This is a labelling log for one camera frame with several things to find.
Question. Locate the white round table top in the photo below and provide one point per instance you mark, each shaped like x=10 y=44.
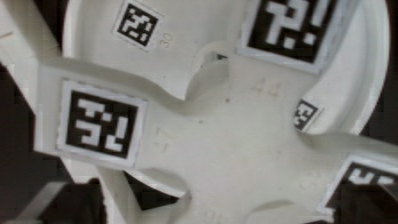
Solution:
x=196 y=30

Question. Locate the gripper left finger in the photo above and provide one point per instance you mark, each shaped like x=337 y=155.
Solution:
x=67 y=204

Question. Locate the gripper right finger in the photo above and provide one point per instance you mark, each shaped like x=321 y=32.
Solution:
x=367 y=205

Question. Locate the white cross-shaped table base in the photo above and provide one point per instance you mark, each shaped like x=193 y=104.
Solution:
x=237 y=133

